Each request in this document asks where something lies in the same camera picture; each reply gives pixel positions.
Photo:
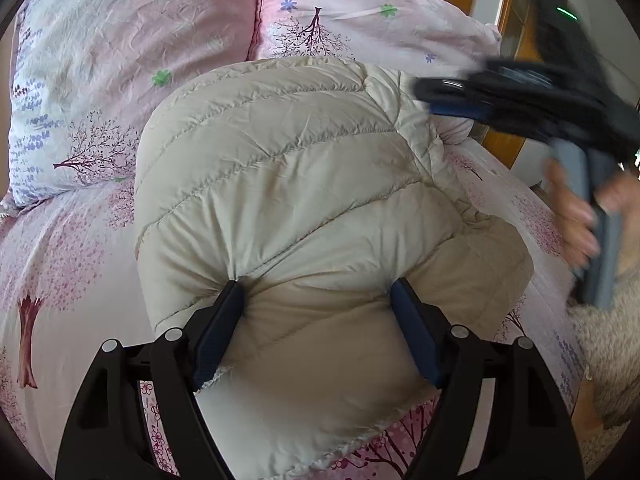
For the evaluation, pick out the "person's right hand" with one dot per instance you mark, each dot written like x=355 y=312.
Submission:
x=575 y=215

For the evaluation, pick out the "cream quilted down jacket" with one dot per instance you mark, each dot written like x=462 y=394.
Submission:
x=310 y=200

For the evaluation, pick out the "pink floral pillow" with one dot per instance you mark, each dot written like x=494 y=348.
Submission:
x=110 y=70
x=360 y=15

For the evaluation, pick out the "person's right forearm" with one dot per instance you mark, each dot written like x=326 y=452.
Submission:
x=610 y=360

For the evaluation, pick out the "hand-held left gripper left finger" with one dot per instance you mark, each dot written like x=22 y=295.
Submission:
x=216 y=332

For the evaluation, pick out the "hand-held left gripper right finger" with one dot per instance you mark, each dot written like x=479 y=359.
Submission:
x=417 y=335

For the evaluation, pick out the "pink floral bed sheet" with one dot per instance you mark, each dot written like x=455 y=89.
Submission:
x=65 y=260

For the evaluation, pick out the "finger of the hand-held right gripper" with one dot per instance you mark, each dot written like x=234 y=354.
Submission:
x=460 y=109
x=440 y=89

